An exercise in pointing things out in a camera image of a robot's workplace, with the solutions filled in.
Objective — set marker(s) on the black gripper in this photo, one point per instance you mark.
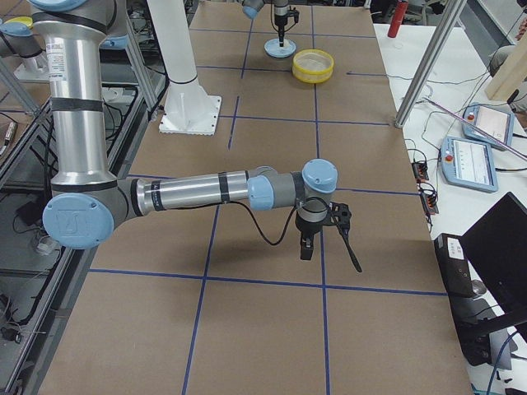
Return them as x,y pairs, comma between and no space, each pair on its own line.
281,19
306,227

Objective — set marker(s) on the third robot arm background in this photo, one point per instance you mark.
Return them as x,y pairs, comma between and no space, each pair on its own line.
17,41

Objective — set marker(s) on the yellow bamboo steamer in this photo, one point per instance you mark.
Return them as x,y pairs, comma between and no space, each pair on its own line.
312,66

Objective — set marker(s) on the light blue plate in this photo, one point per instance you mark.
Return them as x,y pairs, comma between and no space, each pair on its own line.
275,49

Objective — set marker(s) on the red bottle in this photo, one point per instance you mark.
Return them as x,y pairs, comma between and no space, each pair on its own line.
397,18

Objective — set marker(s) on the near orange circuit board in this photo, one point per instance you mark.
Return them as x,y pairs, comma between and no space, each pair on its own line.
429,202

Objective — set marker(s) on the orange circuit board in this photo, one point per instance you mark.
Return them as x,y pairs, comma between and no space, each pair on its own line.
429,202
420,171

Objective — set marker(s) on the far orange circuit board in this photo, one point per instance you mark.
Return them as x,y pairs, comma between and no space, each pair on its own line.
420,171

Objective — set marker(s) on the black computer box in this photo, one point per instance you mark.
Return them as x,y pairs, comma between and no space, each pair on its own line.
454,266

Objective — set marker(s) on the near blue teach pendant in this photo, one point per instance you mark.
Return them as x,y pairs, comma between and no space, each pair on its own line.
469,164

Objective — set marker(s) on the blue teach pendant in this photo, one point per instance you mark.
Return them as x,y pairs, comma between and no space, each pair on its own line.
496,122
469,164

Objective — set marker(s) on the black monitor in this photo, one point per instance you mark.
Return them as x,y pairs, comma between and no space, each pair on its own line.
495,245

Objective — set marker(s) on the seated person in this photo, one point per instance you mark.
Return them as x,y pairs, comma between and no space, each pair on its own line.
501,54

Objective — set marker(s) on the far blue teach pendant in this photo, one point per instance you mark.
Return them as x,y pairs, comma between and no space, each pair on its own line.
496,122

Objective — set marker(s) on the wooden beam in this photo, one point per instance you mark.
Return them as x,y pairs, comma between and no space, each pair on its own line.
510,77

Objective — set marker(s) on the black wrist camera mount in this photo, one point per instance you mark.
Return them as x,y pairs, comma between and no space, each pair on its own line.
340,216
294,13

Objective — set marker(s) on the white pedestal column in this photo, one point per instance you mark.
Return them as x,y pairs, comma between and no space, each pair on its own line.
188,108

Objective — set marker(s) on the aluminium frame post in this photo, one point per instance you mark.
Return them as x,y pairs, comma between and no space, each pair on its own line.
439,37

